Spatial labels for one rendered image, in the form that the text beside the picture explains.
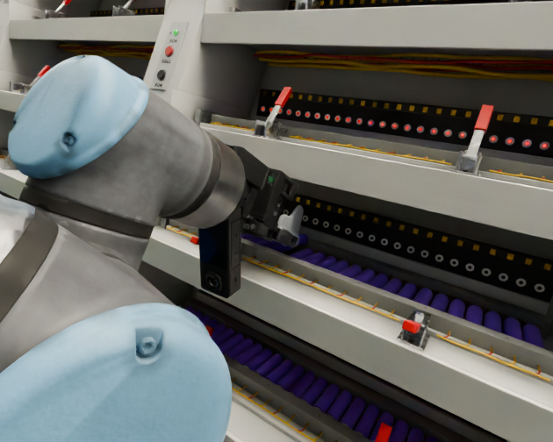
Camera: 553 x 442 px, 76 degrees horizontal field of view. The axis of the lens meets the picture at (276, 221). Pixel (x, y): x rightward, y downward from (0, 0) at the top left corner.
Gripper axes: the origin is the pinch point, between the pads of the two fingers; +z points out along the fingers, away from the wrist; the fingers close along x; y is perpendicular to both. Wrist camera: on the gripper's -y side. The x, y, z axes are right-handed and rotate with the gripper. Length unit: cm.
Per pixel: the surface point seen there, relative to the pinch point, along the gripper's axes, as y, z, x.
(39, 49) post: 29, -2, 93
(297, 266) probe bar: -2.7, -3.4, -4.8
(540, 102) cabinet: 31.7, 9.4, -26.7
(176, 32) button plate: 27.4, -11.0, 27.4
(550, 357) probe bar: -2.3, -3.3, -33.4
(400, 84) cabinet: 32.8, 9.3, -6.1
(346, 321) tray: -6.5, -7.8, -14.7
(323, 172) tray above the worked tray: 9.6, -8.3, -6.1
